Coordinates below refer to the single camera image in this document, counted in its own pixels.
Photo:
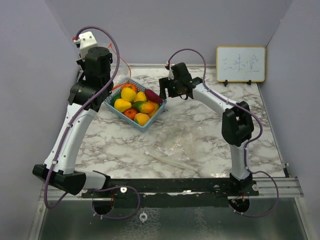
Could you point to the yellow bell pepper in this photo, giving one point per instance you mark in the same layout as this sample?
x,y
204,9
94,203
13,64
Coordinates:
x,y
140,97

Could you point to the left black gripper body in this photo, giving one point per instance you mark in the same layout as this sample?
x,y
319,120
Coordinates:
x,y
82,63

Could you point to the green avocado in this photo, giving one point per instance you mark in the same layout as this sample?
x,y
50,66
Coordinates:
x,y
114,98

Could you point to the aluminium rail frame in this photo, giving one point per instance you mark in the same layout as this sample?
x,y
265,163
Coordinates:
x,y
287,188

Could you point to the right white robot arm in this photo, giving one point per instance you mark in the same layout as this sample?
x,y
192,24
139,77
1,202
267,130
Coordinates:
x,y
237,123

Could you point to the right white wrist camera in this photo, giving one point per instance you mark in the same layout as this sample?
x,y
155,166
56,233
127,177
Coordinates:
x,y
170,72

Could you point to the yellow orange fruit front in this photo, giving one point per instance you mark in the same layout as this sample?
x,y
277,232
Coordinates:
x,y
141,119

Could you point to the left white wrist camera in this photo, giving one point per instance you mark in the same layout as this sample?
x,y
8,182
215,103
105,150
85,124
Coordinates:
x,y
84,42

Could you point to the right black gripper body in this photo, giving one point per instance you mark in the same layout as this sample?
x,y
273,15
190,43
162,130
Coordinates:
x,y
174,90

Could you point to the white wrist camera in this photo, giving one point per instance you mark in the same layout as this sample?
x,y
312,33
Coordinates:
x,y
170,72
84,42

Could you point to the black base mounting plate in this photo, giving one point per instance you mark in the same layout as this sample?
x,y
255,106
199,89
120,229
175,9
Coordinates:
x,y
127,193

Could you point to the green orange mango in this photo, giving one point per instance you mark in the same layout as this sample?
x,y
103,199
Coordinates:
x,y
143,107

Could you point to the orange persimmon with leaves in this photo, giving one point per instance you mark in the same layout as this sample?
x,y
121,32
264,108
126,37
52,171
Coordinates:
x,y
131,86

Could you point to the small whiteboard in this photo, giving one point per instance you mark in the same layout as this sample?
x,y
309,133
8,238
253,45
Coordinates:
x,y
241,64

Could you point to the blue perforated plastic basket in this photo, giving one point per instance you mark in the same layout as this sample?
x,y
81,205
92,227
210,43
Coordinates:
x,y
159,108

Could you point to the orange tangerine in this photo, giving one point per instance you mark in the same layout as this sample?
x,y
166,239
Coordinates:
x,y
130,113

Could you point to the clear bag white zipper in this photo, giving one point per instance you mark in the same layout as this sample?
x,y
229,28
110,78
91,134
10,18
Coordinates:
x,y
176,146

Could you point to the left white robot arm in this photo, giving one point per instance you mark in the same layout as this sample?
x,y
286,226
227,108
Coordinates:
x,y
84,101

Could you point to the red zipper clear bag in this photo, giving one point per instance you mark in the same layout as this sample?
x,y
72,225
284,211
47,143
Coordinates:
x,y
124,72

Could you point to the yellow pear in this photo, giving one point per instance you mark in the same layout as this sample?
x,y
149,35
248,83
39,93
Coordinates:
x,y
128,94
122,105

